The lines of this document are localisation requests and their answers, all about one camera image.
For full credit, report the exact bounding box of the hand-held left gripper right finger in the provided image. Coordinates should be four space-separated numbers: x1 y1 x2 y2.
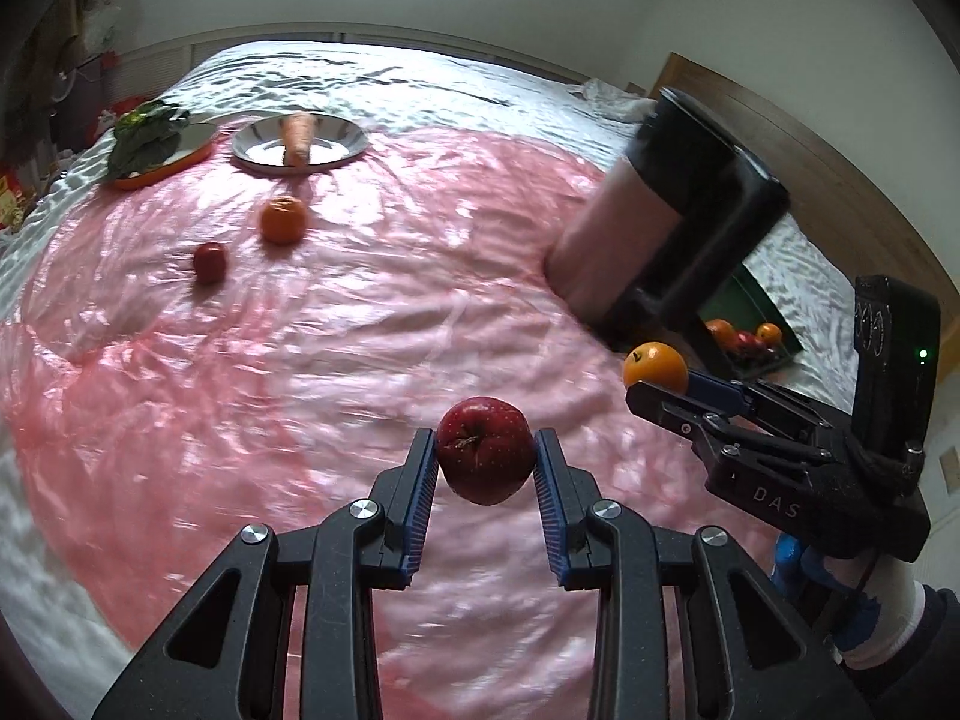
534 427 878 720

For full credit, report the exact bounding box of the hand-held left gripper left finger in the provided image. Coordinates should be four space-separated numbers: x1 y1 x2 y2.
90 427 440 720

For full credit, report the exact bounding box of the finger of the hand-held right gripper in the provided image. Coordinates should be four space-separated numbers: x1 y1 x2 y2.
686 371 848 437
626 381 818 455

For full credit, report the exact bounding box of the green cardboard tray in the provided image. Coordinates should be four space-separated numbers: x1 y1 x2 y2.
697 266 805 382

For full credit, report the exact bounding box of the person's right forearm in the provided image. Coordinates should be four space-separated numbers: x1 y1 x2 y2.
836 562 960 698

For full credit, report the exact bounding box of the person's right hand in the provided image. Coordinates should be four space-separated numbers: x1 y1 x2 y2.
772 532 882 653

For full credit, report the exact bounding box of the pink plastic sheet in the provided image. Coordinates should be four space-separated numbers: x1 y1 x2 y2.
0 127 796 720

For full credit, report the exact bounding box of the round metal plate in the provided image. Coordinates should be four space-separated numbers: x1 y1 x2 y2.
231 114 368 172

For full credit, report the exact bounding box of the carrot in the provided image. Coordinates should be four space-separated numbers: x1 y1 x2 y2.
280 112 316 168

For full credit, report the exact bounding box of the white bed cover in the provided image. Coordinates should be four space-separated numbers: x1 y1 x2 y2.
0 41 871 691

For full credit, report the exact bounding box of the orange rimmed plate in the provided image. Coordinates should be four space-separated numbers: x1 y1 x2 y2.
112 120 218 190

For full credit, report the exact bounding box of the leafy green vegetable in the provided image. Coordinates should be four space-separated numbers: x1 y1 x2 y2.
107 99 194 179

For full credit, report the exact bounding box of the yellow box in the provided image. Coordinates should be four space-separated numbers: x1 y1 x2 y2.
0 169 27 230

